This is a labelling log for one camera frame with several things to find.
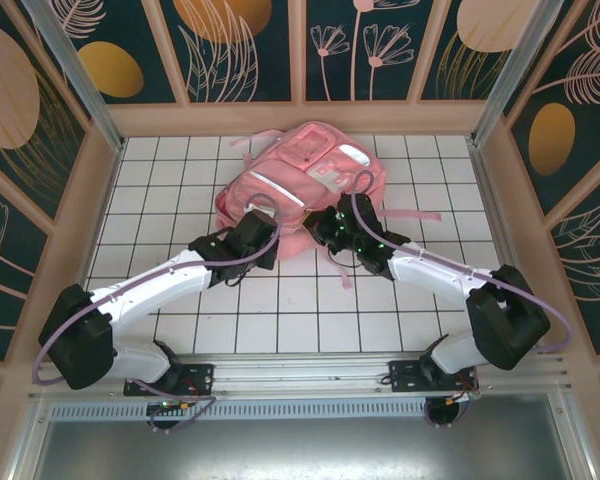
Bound pink student backpack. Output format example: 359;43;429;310
213;120;442;291

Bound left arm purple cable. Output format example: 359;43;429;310
32;193;282;434

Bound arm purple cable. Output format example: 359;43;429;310
350;169;575;431
32;193;282;434

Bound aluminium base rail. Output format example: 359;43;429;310
102;349;574;399

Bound aluminium side rail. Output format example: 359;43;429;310
467;139;549;357

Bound perforated grey cable duct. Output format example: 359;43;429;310
49;402;429;422

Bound right aluminium frame post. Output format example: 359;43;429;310
469;0;565;146

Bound aluminium frame post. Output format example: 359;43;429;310
21;0;127;154
469;0;565;146

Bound left aluminium frame post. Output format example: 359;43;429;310
21;0;127;154

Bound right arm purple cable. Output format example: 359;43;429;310
350;169;575;431

